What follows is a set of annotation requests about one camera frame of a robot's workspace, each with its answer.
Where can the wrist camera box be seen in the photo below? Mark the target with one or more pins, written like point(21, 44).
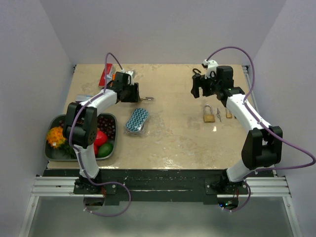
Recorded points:
point(130, 77)
point(209, 66)

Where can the red apple front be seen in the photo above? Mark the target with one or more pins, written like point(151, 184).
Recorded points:
point(95, 149)

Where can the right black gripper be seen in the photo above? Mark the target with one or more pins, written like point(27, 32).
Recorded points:
point(197, 82)

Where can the dark grape bunch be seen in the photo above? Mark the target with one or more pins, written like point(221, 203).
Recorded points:
point(105, 124)

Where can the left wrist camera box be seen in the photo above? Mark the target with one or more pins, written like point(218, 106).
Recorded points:
point(130, 77)

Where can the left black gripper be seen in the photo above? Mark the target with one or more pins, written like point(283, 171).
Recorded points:
point(135, 97)

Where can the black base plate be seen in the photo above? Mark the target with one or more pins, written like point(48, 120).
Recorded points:
point(116, 185)

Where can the grey fruit tray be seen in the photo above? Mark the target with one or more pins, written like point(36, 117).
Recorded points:
point(53, 155)

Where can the blue zigzag sponge pack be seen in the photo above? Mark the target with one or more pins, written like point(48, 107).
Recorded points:
point(136, 123)

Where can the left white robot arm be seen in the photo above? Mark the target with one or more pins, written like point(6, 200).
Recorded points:
point(80, 127)

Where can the purple white toothpaste box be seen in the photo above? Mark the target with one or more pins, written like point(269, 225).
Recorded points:
point(82, 97)

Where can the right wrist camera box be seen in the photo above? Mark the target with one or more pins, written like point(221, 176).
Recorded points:
point(209, 66)

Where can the astronaut keychain with keys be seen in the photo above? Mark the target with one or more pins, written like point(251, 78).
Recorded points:
point(218, 115)

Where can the green avocado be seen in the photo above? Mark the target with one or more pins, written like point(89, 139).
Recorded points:
point(105, 150)

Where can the orange flower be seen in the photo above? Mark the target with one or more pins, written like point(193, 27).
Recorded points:
point(58, 142)

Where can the red box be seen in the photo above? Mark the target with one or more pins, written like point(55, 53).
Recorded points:
point(107, 76)

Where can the small brass padlock right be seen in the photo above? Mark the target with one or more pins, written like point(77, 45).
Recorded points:
point(229, 115)

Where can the aluminium rail frame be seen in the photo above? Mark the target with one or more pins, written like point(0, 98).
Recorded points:
point(177, 138)

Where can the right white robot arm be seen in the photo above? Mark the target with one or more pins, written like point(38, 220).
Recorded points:
point(261, 149)

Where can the red apple back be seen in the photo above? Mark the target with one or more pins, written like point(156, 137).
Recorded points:
point(101, 139)

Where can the orange razor package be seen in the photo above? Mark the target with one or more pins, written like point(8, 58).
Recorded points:
point(111, 83)

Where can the red apple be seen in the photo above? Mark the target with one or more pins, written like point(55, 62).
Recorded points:
point(95, 149)
point(101, 139)

